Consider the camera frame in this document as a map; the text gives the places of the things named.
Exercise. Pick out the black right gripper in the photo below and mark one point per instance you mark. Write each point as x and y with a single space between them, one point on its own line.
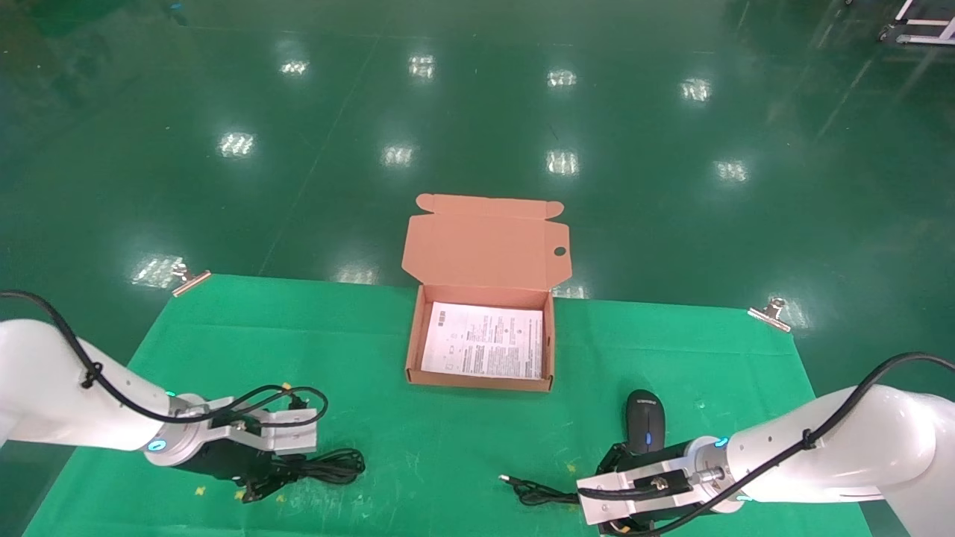
660 455

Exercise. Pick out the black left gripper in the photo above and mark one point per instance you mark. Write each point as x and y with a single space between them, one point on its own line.
216 462

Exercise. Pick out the orange cardboard box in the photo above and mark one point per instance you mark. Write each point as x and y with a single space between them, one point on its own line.
485 246

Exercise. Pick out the green table cloth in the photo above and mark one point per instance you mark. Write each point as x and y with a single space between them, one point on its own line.
418 432

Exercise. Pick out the white printed instruction sheet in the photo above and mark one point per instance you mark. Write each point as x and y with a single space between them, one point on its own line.
485 339

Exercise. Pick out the metal cloth clip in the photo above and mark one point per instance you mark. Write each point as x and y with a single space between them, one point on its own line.
190 280
770 315

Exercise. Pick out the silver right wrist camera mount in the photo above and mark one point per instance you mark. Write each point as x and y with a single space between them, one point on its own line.
608 503

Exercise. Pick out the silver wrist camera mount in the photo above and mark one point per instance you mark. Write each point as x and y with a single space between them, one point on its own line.
292 436
608 503

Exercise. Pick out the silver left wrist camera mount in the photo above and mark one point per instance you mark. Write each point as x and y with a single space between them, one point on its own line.
292 436

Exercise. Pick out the white wheeled cart frame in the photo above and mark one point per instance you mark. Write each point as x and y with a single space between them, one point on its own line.
921 31

